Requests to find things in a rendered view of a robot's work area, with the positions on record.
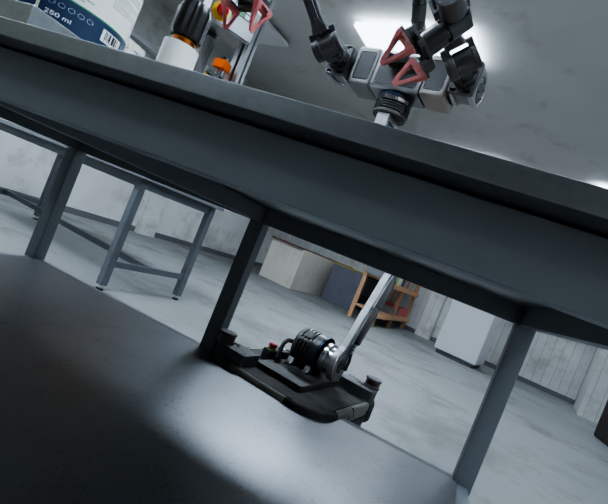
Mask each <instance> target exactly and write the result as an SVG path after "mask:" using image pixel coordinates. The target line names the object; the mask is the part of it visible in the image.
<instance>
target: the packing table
mask: <svg viewBox="0 0 608 504"><path fill-rule="evenodd" d="M0 130H2V131H4V132H6V133H9V134H11V135H14V136H16V137H19V138H21V139H23V140H26V141H28V142H31V143H33V144H36V145H38V146H40V147H43V148H45V149H48V150H50V151H53V152H55V153H57V156H56V159H55V161H54V164H53V166H52V169H51V171H50V174H49V176H48V179H47V181H46V184H45V186H44V189H43V191H42V194H41V196H40V199H37V198H33V197H30V196H27V195H23V194H20V193H16V192H13V191H9V190H6V189H3V188H0V193H3V194H6V195H8V196H10V197H11V198H13V199H15V200H17V201H19V202H20V203H22V204H24V205H26V206H28V207H29V208H31V209H33V210H35V211H34V214H33V215H35V216H36V218H33V219H35V220H38V219H37V217H39V216H40V214H41V211H42V209H43V206H44V204H45V201H46V199H47V196H48V194H49V191H50V189H51V186H52V184H53V181H54V179H55V176H56V174H57V171H58V169H59V166H60V164H61V161H62V159H63V156H64V154H65V151H66V149H67V145H64V144H62V143H60V142H57V141H55V140H52V139H50V138H48V137H45V136H43V135H41V134H38V133H36V132H34V131H31V130H29V129H27V128H24V127H22V126H19V125H17V124H14V123H12V122H9V121H7V120H4V119H1V118H0ZM83 164H84V165H87V166H89V167H91V168H94V169H96V170H99V171H101V172H104V173H106V174H108V175H111V176H113V177H116V178H118V179H121V180H123V181H125V182H128V183H130V184H133V185H135V186H134V188H133V191H132V193H131V196H130V198H129V201H128V203H127V206H126V208H125V211H124V213H123V216H122V218H121V221H120V223H119V225H118V228H117V230H116V233H115V235H114V238H113V240H112V243H111V245H109V244H107V243H105V242H103V241H101V240H100V239H98V238H96V237H94V236H92V235H90V234H88V233H87V232H85V231H83V230H81V229H79V228H77V227H76V226H74V225H72V224H70V223H68V222H66V221H65V220H63V219H60V222H59V224H60V225H62V226H64V227H66V228H67V229H69V230H71V231H73V232H75V233H76V234H78V235H80V236H82V237H84V238H85V239H87V240H89V241H91V242H93V243H94V244H96V245H98V246H100V247H102V248H103V249H105V250H107V251H108V253H107V255H106V258H105V260H104V263H103V265H102V268H101V270H100V273H99V275H98V278H97V280H96V283H97V284H99V285H100V286H99V287H96V288H97V289H99V290H101V291H103V288H101V286H107V284H108V282H109V279H110V277H111V274H112V272H113V269H114V267H115V268H120V269H126V270H131V271H137V272H142V273H147V274H153V275H158V276H164V277H169V278H175V279H178V280H177V283H176V285H175V288H174V290H173V293H172V294H174V295H176V296H175V297H172V299H174V300H178V298H176V297H177V296H181V295H182V293H183V290H184V288H185V285H186V283H187V280H188V278H189V275H190V273H191V271H192V268H193V266H194V263H195V261H196V258H197V256H198V253H199V251H200V248H201V246H202V243H203V241H204V238H205V236H206V233H207V231H208V228H209V226H210V223H211V221H212V218H213V216H214V213H215V211H216V209H217V210H220V211H224V208H222V207H219V206H217V205H214V204H211V203H209V202H206V201H204V200H201V199H199V198H196V197H194V196H191V195H189V194H186V193H184V192H181V191H179V190H176V189H174V188H171V187H169V186H166V185H164V184H161V183H159V182H156V181H154V180H151V179H148V178H146V177H143V176H141V175H138V174H136V173H133V172H131V171H128V170H126V169H123V168H121V167H118V166H116V165H113V164H111V163H108V162H106V161H103V160H101V159H98V158H96V157H93V156H90V155H88V154H86V157H85V159H84V162H83ZM145 190H148V191H150V192H153V193H155V194H158V195H160V196H163V197H165V198H168V199H171V200H173V201H176V202H178V203H181V204H183V205H186V206H188V207H191V208H193V209H196V210H199V211H201V212H204V216H203V218H202V221H201V223H200V226H199V228H198V231H197V233H196V235H195V238H194V240H193V243H192V245H191V248H190V250H189V253H188V255H187V258H186V260H185V263H184V265H183V268H182V270H181V273H176V272H171V271H166V270H161V269H156V268H151V267H149V266H148V265H146V264H144V263H142V262H140V261H138V260H136V259H135V258H133V257H131V256H129V255H127V254H125V253H124V252H122V251H121V250H122V247H123V245H124V242H125V240H126V237H127V235H128V232H129V230H130V227H131V225H132V222H133V220H134V217H135V215H136V212H137V210H138V207H139V205H140V202H141V200H142V197H143V195H144V192H145ZM29 201H31V202H35V203H38V204H37V205H35V204H33V203H31V202H29ZM118 257H120V258H121V259H123V260H125V261H127V262H129V263H126V262H121V261H117V260H118Z"/></svg>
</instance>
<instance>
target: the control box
mask: <svg viewBox="0 0 608 504"><path fill-rule="evenodd" d="M220 3H221V0H204V2H203V4H204V5H205V6H206V7H208V8H209V9H210V13H211V24H210V27H209V29H208V30H210V31H212V32H214V33H215V34H216V35H217V36H218V37H220V38H221V39H223V40H224V41H226V42H227V43H229V44H230V45H231V46H233V47H234V48H237V46H238V43H241V44H243V45H244V46H245V45H248V43H250V41H251V39H252V36H253V34H254V32H253V33H251V32H250V31H249V24H250V23H249V22H247V21H246V20H244V19H243V18H242V17H240V16H238V17H237V18H236V19H235V21H234V22H233V23H232V25H231V26H230V27H229V28H228V29H227V31H226V30H224V29H223V16H220V15H219V14H218V12H217V6H218V5H219V4H220Z"/></svg>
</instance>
